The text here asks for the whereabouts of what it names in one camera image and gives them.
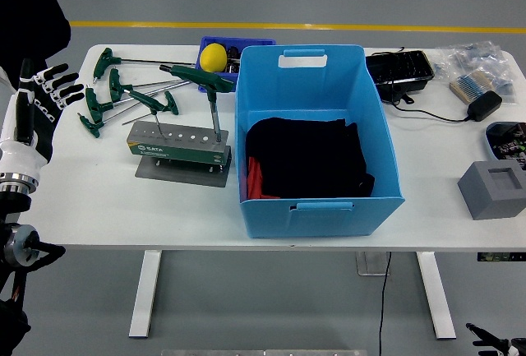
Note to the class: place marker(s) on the black parts in bin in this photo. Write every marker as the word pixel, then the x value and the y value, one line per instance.
pixel 233 58

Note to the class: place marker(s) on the metal plate under table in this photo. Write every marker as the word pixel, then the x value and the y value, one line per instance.
pixel 367 265

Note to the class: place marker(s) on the yellow ball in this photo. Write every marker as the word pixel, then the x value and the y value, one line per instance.
pixel 213 58

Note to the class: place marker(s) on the large light blue folding box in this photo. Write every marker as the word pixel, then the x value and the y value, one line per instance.
pixel 320 220

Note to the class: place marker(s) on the small dark blue bin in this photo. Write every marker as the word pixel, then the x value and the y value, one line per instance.
pixel 230 40

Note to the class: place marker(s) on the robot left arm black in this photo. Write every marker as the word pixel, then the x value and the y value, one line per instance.
pixel 16 245

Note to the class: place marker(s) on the black plastic tray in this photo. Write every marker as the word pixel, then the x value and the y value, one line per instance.
pixel 398 68

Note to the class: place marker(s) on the black cloth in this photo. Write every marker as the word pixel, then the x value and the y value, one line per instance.
pixel 308 158

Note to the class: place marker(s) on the red cloth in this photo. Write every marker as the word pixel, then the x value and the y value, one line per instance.
pixel 255 179

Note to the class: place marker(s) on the clear plastic component bags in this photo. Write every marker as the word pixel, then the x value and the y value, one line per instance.
pixel 472 56

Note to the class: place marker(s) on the black power adapter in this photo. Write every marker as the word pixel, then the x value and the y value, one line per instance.
pixel 483 105

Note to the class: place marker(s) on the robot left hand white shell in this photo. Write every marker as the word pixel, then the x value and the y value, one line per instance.
pixel 24 154

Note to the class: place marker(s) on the blue bin with electronics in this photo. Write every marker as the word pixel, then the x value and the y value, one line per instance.
pixel 507 142

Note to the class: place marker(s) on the white table leg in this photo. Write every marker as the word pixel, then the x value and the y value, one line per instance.
pixel 146 290
pixel 435 290

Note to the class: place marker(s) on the tan blue resistor strip pack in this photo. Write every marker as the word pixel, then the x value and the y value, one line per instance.
pixel 468 84

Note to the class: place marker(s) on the robot right hand black fingers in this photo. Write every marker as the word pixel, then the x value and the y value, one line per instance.
pixel 493 338

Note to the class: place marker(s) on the green grey wrench stand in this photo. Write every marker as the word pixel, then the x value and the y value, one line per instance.
pixel 176 152

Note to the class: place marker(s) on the table control panel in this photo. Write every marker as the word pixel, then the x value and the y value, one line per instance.
pixel 497 256

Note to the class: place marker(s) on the grey block with square recess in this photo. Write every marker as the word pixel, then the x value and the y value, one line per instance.
pixel 493 204

